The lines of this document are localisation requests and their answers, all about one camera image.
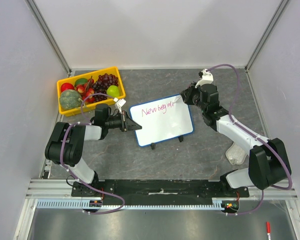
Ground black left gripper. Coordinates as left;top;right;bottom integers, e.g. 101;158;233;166
105;110;142;132

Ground blue framed whiteboard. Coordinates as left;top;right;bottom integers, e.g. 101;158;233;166
129;94;195;147

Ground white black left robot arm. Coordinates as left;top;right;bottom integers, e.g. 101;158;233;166
44;103;142;197

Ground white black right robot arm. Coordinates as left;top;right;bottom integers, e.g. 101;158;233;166
180;82;292;197

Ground green apple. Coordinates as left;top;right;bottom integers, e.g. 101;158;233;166
106;85;120;98

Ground dark purple grape bunch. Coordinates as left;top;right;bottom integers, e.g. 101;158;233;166
92;73;119;102

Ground red yellow small fruits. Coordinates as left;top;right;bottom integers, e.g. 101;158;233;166
75;83;96;104

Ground green netted melon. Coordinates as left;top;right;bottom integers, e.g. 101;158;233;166
59;89;82;110

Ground green lime fruit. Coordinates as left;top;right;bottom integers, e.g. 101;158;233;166
74;77;88;87

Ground yellow plastic fruit bin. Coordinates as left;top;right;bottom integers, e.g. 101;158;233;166
56;66;126;117

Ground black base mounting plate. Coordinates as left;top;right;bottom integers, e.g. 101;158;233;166
71;178;251;206

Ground red apple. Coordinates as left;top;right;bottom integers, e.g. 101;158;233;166
60;82;75;93

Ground white bead eraser pad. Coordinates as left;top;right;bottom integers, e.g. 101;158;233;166
225;143;247;165

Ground red marker pen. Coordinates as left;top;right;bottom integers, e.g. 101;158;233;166
266;221;271;240

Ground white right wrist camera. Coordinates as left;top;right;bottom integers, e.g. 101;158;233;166
195;69;214;88

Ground aluminium frame rail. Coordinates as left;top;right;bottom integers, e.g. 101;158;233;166
24;178;77;200

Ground grey slotted cable duct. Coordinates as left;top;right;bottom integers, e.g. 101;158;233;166
36;198;227;210

